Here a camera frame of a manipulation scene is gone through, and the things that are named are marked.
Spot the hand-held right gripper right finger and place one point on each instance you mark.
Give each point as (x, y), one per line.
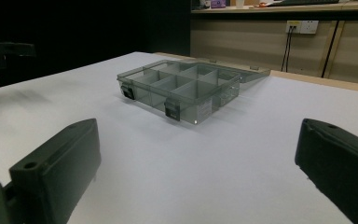
(338, 165)

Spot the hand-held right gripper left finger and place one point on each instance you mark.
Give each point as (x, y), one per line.
(59, 161)

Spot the transparent grey organizer box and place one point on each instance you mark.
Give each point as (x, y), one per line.
(180, 90)

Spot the white table sheet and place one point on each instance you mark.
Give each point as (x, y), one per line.
(174, 161)

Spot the wooden shelf with items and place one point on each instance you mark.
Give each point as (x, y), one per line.
(292, 9)

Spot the white cup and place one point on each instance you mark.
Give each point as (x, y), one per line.
(240, 3)

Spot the purple box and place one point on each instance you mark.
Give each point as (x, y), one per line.
(218, 3)

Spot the white wall socket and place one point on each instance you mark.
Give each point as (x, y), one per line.
(303, 26)

